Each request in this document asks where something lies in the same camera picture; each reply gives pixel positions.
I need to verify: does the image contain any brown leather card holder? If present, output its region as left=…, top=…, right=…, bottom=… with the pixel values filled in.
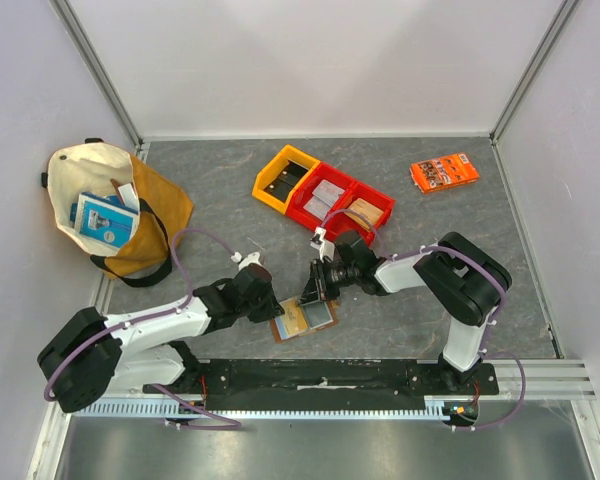
left=270, top=297, right=339, bottom=343

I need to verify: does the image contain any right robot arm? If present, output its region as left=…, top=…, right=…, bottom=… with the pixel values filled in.
left=298, top=228, right=512, bottom=394

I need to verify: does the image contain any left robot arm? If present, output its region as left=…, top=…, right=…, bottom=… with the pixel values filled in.
left=37, top=264, right=284, bottom=413

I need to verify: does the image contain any red bin with gold cards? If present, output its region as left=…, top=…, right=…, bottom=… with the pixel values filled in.
left=325, top=182, right=395, bottom=245

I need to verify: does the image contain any gold card stack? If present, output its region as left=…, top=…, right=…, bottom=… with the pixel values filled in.
left=346, top=198, right=383, bottom=231

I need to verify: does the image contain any silver card stack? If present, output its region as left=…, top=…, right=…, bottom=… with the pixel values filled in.
left=303, top=180, right=344, bottom=220

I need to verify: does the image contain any red bin with silver cards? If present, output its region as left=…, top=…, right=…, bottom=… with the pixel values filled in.
left=285, top=162, right=355, bottom=231

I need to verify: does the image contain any black card stack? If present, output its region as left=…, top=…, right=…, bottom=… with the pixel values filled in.
left=265, top=161, right=308, bottom=202

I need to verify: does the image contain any orange printed box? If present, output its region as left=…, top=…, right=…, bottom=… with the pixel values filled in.
left=409, top=152, right=480, bottom=194

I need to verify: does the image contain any yellow plastic bin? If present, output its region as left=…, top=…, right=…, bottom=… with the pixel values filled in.
left=252, top=144, right=321, bottom=214

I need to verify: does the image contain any blue and white booklet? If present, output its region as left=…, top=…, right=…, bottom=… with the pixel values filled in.
left=74, top=192, right=139, bottom=248

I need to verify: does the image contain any white and tan tote bag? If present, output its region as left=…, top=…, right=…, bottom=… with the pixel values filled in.
left=41, top=138, right=194, bottom=288

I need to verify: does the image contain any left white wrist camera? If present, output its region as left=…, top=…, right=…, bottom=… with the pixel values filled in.
left=231, top=252, right=263, bottom=270

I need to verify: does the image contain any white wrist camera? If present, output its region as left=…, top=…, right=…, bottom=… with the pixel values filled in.
left=310, top=226, right=335, bottom=261
left=231, top=252, right=263, bottom=270

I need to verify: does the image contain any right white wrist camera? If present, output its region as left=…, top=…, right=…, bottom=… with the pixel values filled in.
left=310, top=226, right=335, bottom=261

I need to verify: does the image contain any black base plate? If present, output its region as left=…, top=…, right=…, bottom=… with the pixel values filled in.
left=167, top=359, right=500, bottom=397

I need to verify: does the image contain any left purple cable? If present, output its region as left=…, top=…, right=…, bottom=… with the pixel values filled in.
left=42, top=228, right=242, bottom=431

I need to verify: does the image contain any aluminium frame rail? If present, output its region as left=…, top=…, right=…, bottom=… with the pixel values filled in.
left=74, top=359, right=595, bottom=422

